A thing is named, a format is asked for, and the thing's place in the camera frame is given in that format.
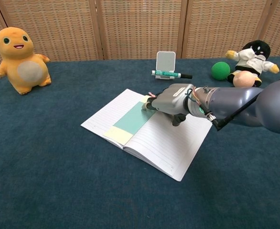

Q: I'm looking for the dark blue table cloth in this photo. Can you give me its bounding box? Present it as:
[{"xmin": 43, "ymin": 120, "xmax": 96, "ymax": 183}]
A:
[{"xmin": 0, "ymin": 55, "xmax": 280, "ymax": 229}]

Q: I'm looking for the white phone stand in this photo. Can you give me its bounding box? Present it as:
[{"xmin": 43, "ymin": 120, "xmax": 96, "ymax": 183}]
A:
[{"xmin": 155, "ymin": 51, "xmax": 178, "ymax": 81}]

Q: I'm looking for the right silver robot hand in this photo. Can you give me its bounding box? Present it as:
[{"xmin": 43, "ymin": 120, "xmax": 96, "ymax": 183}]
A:
[{"xmin": 141, "ymin": 83, "xmax": 198, "ymax": 126}]

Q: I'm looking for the lined notebook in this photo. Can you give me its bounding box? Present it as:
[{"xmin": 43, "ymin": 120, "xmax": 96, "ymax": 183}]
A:
[{"xmin": 80, "ymin": 88, "xmax": 213, "ymax": 182}]

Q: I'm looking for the peach foam ball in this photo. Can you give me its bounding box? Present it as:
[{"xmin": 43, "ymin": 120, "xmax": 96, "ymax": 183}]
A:
[{"xmin": 232, "ymin": 71, "xmax": 255, "ymax": 88}]

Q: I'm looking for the woven wooden folding screen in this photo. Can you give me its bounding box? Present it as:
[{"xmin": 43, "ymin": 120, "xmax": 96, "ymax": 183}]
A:
[{"xmin": 0, "ymin": 0, "xmax": 280, "ymax": 65}]

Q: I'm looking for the green foam ball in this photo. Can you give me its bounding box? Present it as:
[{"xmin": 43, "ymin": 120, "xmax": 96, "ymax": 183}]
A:
[{"xmin": 211, "ymin": 62, "xmax": 231, "ymax": 81}]

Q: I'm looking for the black plush doll white coat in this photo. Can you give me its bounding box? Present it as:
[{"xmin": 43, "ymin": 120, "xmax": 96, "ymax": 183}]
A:
[{"xmin": 225, "ymin": 39, "xmax": 280, "ymax": 88}]

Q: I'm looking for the orange dinosaur plush toy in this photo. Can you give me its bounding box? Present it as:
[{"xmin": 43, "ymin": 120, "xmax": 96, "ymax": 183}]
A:
[{"xmin": 0, "ymin": 26, "xmax": 52, "ymax": 95}]

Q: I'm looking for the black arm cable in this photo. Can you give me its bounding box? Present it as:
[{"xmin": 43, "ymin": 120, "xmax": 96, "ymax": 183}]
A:
[{"xmin": 208, "ymin": 71, "xmax": 280, "ymax": 132}]

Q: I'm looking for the blue and white bookmark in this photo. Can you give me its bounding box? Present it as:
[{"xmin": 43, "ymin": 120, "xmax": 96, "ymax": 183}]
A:
[{"xmin": 103, "ymin": 92, "xmax": 159, "ymax": 145}]

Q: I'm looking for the green whiteboard marker pen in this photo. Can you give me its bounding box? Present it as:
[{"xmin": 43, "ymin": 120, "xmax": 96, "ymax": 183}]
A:
[{"xmin": 151, "ymin": 70, "xmax": 193, "ymax": 80}]

